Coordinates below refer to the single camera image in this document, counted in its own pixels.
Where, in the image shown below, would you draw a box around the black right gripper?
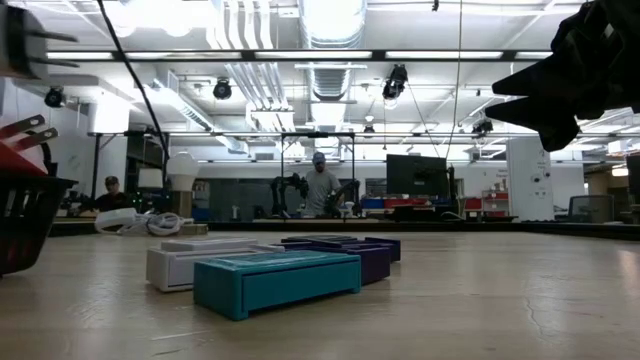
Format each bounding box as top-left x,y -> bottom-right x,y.
483,0 -> 640,153

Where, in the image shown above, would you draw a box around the large red wall charger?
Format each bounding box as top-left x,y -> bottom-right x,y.
0,113 -> 60,177

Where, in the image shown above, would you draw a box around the grey mesh chair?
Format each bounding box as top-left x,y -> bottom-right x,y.
567,193 -> 615,222

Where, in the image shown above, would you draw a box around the red storage bins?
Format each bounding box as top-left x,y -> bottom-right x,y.
462,188 -> 511,219

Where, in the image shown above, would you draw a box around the dark flat monitor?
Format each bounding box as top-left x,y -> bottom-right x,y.
385,153 -> 449,201

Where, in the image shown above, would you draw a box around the purple digital clock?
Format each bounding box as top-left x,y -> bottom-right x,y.
284,242 -> 393,287

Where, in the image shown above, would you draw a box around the person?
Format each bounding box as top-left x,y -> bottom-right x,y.
92,175 -> 132,214
302,151 -> 346,219

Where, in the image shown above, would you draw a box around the teal digital clock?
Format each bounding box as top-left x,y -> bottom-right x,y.
192,249 -> 363,322

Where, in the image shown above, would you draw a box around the white flat box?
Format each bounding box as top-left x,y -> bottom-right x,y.
159,236 -> 260,253

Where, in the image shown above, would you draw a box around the white digital clock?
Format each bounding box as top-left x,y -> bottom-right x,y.
145,243 -> 286,294

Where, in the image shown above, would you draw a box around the black plastic basket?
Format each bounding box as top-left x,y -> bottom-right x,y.
0,177 -> 79,277

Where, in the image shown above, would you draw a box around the black overhead camera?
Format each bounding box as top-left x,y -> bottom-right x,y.
382,63 -> 409,101

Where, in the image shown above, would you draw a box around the black aluminium rig frame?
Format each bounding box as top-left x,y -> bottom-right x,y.
0,47 -> 640,241

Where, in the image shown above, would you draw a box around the black background rig frame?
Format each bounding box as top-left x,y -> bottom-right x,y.
279,130 -> 356,221

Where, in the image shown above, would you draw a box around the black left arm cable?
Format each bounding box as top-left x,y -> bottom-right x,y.
94,0 -> 170,169

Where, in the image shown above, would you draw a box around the white power adapter with cord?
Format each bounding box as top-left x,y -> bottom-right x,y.
93,207 -> 194,237

